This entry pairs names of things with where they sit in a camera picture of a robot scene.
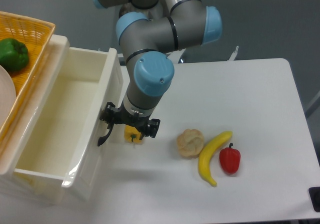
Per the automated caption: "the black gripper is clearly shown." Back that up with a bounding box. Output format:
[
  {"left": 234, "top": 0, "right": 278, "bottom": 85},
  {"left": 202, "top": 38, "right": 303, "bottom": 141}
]
[{"left": 99, "top": 102, "right": 161, "bottom": 140}]

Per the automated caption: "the black top drawer handle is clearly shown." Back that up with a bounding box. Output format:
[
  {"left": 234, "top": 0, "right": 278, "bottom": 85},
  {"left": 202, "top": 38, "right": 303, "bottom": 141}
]
[{"left": 97, "top": 123, "right": 114, "bottom": 147}]

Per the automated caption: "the white drawer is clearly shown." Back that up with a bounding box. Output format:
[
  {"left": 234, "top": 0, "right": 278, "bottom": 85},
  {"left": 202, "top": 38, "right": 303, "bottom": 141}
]
[{"left": 14, "top": 48, "right": 123, "bottom": 204}]

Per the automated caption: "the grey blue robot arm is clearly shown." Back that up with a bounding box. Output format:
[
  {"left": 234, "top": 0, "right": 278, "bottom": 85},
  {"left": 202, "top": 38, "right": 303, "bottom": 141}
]
[{"left": 93, "top": 0, "right": 223, "bottom": 139}]

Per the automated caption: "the white drawer cabinet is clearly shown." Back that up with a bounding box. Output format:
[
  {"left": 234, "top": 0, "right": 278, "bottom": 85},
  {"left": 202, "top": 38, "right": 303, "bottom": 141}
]
[{"left": 0, "top": 34, "right": 70, "bottom": 199}]

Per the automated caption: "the yellow bell pepper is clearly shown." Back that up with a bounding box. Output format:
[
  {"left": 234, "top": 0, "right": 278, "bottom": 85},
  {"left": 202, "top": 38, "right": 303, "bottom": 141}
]
[{"left": 124, "top": 125, "right": 142, "bottom": 144}]

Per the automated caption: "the bread roll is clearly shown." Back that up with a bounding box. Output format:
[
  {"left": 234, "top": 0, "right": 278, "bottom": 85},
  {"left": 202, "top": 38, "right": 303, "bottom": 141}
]
[{"left": 176, "top": 129, "right": 205, "bottom": 158}]

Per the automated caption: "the yellow banana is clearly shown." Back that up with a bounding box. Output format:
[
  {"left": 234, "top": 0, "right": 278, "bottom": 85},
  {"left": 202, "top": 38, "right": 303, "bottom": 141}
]
[{"left": 198, "top": 131, "right": 233, "bottom": 187}]

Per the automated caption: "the red bell pepper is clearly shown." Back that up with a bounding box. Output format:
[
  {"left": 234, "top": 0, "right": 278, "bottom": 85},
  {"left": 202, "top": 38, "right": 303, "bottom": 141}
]
[{"left": 219, "top": 143, "right": 241, "bottom": 175}]

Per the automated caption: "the white plate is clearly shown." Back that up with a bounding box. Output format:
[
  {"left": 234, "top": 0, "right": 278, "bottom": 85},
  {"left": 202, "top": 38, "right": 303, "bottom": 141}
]
[{"left": 0, "top": 66, "right": 16, "bottom": 127}]

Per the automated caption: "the yellow woven basket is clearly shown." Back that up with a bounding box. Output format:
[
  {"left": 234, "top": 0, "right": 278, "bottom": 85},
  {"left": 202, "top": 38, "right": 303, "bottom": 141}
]
[{"left": 0, "top": 11, "right": 56, "bottom": 140}]

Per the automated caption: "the green bell pepper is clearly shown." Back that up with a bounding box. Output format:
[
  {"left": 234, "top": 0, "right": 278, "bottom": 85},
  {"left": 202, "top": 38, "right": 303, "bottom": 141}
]
[{"left": 0, "top": 38, "right": 29, "bottom": 72}]

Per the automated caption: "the black object at table edge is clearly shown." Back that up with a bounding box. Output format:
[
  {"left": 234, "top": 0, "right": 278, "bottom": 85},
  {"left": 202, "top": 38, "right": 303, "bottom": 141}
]
[{"left": 308, "top": 187, "right": 320, "bottom": 213}]

